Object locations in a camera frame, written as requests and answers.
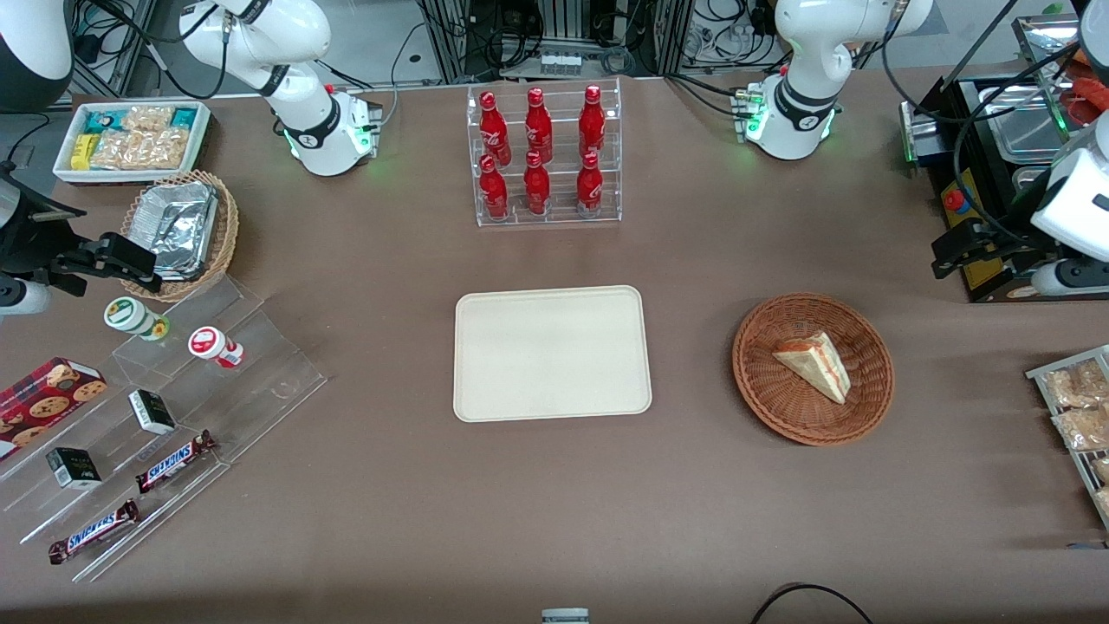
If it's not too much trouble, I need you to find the red lid yogurt cup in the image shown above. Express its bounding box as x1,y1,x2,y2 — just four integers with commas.
188,326,245,369

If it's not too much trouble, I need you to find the clear acrylic step display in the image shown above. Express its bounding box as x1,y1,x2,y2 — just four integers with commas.
0,276,328,583

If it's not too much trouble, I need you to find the green lid yogurt cup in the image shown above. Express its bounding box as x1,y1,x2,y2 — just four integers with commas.
104,296,171,341

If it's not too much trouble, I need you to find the red cola bottle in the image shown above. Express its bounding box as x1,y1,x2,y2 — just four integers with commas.
479,154,510,220
576,152,605,218
522,150,552,216
479,91,512,166
524,87,554,162
578,84,606,159

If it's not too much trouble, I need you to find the Snickers chocolate bar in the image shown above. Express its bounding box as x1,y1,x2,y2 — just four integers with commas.
48,499,140,565
134,430,217,495

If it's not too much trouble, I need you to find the clear bag of crackers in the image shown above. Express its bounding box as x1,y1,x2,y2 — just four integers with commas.
91,128,189,171
121,106,175,133

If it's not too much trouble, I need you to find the beige rectangular tray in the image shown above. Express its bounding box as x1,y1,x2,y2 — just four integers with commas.
453,285,653,424

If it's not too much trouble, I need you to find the black looped cable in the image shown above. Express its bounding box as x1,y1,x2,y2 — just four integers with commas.
749,583,876,624

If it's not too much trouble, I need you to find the brown round wicker basket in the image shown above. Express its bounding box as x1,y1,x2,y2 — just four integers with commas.
732,293,895,447

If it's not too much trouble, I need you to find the aluminium equipment frame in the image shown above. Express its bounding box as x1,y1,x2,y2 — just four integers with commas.
416,0,694,83

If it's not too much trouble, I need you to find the clear acrylic bottle rack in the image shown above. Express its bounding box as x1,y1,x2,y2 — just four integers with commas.
466,78,623,228

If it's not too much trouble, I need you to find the light tan wicker basket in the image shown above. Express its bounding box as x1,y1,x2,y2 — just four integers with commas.
120,170,240,302

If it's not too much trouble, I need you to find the red plaid cookie box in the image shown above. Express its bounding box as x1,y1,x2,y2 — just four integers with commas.
0,357,108,462

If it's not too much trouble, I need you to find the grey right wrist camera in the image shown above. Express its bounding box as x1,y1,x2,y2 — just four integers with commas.
0,276,51,317

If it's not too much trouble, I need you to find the stack of foil trays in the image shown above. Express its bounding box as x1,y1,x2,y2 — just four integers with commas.
132,180,219,281

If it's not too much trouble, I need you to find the triangle sandwich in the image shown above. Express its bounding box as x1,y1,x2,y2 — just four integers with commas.
772,331,853,406

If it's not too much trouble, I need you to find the white rectangular snack bin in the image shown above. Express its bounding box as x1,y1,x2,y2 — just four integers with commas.
52,101,211,185

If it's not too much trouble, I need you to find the black food warmer machine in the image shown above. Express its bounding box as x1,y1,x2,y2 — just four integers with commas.
899,13,1109,304

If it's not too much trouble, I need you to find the small dark green box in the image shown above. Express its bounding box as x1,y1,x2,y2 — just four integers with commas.
46,447,103,491
128,389,177,435

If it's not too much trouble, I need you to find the grey wire rack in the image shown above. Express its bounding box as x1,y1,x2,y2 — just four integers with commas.
1025,345,1109,531

